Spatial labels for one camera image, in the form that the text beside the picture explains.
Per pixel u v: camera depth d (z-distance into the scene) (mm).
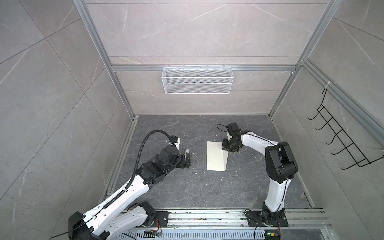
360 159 585
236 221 733
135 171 491
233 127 801
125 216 550
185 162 658
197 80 1007
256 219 731
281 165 514
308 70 832
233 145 834
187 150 979
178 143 665
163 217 731
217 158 960
